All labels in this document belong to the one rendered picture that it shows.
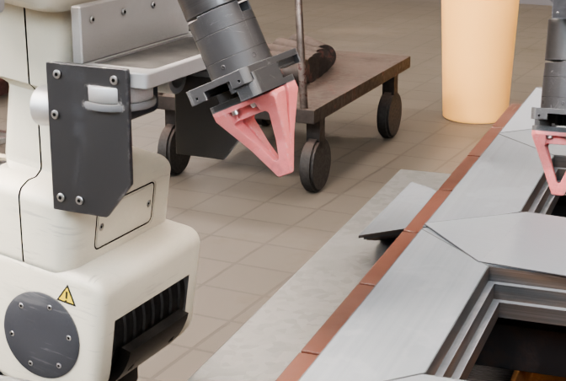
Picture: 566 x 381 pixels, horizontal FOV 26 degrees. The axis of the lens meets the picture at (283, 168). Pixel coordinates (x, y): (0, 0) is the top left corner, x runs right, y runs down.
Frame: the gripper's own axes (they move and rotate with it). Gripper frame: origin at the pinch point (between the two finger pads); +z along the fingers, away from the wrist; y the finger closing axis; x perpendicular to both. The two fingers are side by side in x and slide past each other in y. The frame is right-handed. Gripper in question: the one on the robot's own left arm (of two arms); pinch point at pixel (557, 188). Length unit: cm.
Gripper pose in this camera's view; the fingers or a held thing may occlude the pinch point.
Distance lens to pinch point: 146.8
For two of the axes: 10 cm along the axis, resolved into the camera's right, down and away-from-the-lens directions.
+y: 3.3, -0.2, 9.4
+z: -0.8, 10.0, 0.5
